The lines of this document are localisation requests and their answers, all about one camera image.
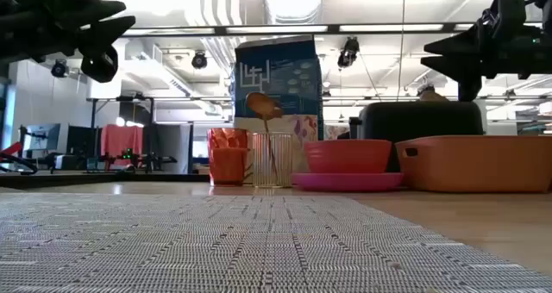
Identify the black toaster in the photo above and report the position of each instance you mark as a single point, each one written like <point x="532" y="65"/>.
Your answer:
<point x="420" y="118"/>

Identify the blue cereal box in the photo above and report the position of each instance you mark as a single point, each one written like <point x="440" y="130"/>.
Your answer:
<point x="280" y="69"/>

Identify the orange hanging cloth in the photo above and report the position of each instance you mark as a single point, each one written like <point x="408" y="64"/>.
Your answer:
<point x="121" y="139"/>

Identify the black overhead frame beam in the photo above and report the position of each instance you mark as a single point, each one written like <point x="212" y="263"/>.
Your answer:
<point x="280" y="29"/>

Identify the red bowl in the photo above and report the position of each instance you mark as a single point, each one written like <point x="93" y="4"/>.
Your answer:
<point x="347" y="155"/>

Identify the orange faceted glass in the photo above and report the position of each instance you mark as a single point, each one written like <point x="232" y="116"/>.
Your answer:
<point x="226" y="159"/>

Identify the small black background robot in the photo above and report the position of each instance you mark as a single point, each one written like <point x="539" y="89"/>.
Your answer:
<point x="142" y="159"/>

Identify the red object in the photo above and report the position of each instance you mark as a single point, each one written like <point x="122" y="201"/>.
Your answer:
<point x="10" y="148"/>

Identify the orange plastic bin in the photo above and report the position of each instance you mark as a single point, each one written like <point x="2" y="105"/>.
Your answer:
<point x="474" y="163"/>

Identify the grey partition panel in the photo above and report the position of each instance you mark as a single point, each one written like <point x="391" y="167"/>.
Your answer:
<point x="172" y="146"/>

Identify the grey woven placemat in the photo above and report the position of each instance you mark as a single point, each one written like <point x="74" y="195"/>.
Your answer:
<point x="215" y="245"/>

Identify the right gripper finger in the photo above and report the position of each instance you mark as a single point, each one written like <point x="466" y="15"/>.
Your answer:
<point x="466" y="41"/>
<point x="468" y="71"/>

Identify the computer monitor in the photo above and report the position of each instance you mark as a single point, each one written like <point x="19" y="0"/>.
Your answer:
<point x="41" y="136"/>

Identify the shelf with blue bins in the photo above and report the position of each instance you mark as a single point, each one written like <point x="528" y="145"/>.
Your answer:
<point x="532" y="130"/>

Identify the person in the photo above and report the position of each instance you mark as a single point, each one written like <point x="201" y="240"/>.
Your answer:
<point x="433" y="95"/>

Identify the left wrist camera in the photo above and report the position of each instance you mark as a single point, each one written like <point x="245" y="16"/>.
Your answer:
<point x="100" y="64"/>

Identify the pink plate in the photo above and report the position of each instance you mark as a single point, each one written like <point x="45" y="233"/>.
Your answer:
<point x="347" y="182"/>

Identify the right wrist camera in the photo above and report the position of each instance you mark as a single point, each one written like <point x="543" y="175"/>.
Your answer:
<point x="504" y="15"/>

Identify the black table frame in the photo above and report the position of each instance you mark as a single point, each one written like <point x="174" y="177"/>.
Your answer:
<point x="93" y="112"/>

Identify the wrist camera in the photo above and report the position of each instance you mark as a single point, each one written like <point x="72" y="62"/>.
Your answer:
<point x="100" y="64"/>
<point x="504" y="15"/>

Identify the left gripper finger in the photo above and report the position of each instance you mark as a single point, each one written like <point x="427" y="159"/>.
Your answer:
<point x="90" y="10"/>
<point x="105" y="32"/>

